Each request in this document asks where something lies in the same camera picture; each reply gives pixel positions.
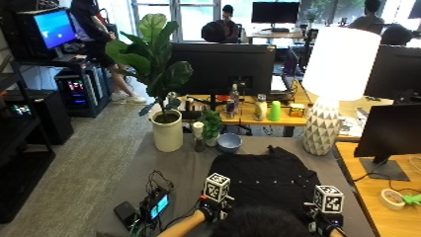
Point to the green toy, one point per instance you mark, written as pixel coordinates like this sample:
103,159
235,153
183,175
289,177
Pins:
412,199

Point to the small green potted plant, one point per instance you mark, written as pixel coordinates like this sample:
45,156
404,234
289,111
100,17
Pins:
212,125

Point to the black shelf rack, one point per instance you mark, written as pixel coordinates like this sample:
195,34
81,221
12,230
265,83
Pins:
20,158

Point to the black computer tower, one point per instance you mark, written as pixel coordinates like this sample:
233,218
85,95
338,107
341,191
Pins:
52,115

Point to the wide black monitor on stand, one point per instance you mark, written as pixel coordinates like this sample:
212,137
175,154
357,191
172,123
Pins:
219,69

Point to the monitor with blue screen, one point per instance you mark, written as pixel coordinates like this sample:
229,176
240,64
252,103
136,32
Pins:
53,29

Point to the black device with lit screen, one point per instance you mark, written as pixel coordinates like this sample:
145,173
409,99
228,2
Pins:
156,203

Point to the black monitor with square base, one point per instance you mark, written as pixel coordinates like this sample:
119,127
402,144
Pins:
392,131

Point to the white tape roll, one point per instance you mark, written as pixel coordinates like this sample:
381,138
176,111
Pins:
392,199

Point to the white marker cube on right glove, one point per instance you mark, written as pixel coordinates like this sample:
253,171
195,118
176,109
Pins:
329,198

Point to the black power brick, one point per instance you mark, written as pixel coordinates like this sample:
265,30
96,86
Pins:
124,212

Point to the clear bottle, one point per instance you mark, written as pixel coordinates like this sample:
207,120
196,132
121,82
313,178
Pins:
235,95

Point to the computer tower with coloured lights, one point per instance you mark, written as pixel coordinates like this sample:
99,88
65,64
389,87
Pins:
81,89

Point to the wooden desk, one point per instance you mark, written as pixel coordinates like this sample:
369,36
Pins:
377,217
262,122

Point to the blue bowl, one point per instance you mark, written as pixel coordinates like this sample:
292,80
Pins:
229,142

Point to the dark grinder with white top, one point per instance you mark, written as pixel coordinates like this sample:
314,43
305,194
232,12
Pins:
199,131

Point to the large-leaf plant in white pot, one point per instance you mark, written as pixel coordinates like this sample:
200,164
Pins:
167,135

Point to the green cup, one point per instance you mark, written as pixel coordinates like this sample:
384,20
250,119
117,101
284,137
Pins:
274,111

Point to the dark can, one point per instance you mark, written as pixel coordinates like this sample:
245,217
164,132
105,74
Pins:
229,109

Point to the person's right hand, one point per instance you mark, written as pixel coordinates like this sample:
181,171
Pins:
325,224

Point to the white marker cube on left glove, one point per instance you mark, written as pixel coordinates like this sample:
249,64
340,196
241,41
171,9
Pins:
217,187

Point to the person's left hand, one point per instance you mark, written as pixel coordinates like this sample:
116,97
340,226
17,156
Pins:
209,210

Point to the yellow box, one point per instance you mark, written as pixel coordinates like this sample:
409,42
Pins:
296,110

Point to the white table lamp, patterned base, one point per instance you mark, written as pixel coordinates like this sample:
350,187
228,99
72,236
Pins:
340,62

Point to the white marker cube on glove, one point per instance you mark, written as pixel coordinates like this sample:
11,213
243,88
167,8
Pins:
329,198
217,187

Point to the black garment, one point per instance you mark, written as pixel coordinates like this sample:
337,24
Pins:
262,174

